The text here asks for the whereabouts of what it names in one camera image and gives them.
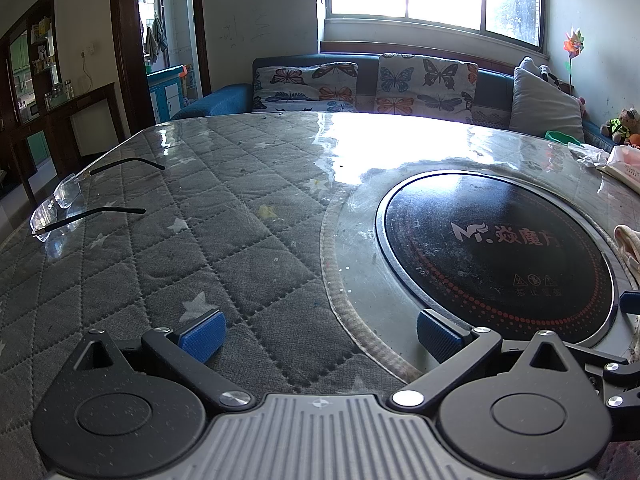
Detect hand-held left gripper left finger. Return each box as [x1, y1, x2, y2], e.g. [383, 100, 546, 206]
[64, 309, 253, 410]

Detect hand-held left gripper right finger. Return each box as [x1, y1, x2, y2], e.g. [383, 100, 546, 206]
[389, 309, 588, 411]

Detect off-white sweatshirt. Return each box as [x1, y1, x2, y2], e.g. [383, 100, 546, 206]
[614, 224, 640, 281]

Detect hanging grey clothes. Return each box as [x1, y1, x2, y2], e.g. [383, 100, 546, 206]
[144, 15, 170, 66]

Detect round black induction cooktop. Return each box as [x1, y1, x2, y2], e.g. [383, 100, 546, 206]
[375, 170, 618, 348]

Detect plastic bag with pink cloth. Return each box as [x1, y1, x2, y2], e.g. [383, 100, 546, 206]
[602, 145, 640, 186]

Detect rimless eyeglasses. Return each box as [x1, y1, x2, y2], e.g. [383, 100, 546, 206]
[30, 157, 167, 243]

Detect crumpled white plastic wrap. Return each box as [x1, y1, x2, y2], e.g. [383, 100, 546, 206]
[569, 141, 611, 166]

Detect teddy bear in green vest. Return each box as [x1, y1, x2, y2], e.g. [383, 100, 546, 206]
[600, 107, 640, 143]

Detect grey pillow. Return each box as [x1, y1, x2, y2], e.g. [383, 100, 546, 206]
[509, 57, 586, 143]

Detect blue sofa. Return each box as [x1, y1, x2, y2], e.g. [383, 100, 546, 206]
[170, 52, 616, 153]

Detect panda plush toy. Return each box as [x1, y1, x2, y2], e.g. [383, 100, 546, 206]
[537, 62, 573, 96]

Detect blue cabinet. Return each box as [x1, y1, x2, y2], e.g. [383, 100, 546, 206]
[146, 64, 185, 125]

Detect square butterfly print cushion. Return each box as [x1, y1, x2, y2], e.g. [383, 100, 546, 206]
[375, 53, 479, 123]

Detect colourful pinwheel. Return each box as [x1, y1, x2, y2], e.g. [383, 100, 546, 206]
[561, 30, 586, 96]

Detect dark wooden sideboard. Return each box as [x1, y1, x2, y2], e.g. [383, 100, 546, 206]
[0, 82, 126, 196]

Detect wide butterfly print cushion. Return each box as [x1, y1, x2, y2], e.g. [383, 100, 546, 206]
[252, 61, 360, 113]

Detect dark wooden door frame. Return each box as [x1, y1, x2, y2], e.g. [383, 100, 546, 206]
[109, 0, 211, 136]

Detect dark wooden wall shelf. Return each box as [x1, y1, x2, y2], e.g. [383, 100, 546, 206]
[0, 0, 63, 126]

